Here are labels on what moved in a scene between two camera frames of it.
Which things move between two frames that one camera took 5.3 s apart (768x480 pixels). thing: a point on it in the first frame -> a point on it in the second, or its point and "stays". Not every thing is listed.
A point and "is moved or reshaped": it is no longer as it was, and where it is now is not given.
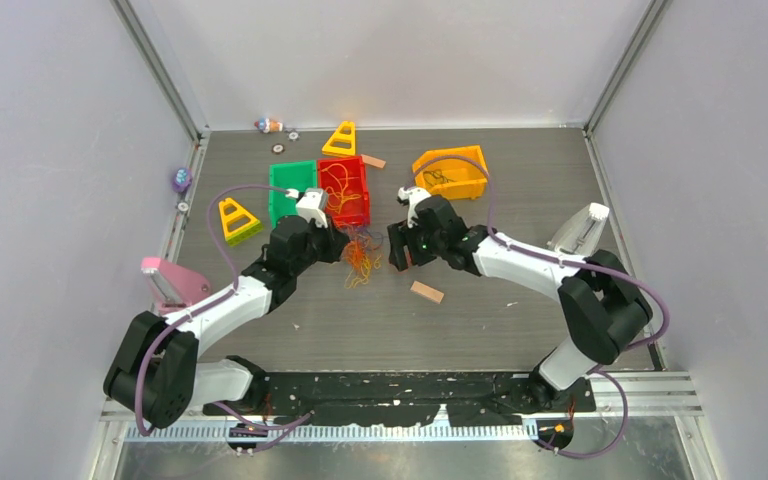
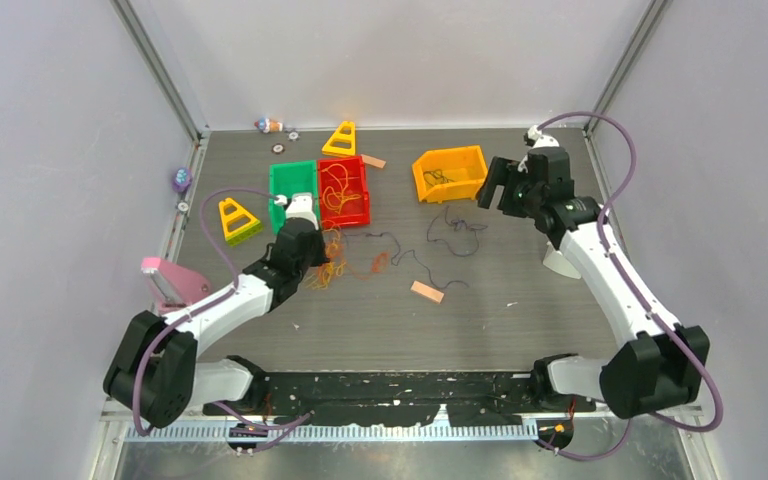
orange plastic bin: [459, 172] stays
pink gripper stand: [174, 287] stays
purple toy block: [181, 180] stays
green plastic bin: [300, 175] stays
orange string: [354, 253] is moved or reshaped
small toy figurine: [268, 125] stays
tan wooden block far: [373, 161] stays
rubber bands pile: [339, 195] is moved or reshaped
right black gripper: [400, 234] -> [501, 173]
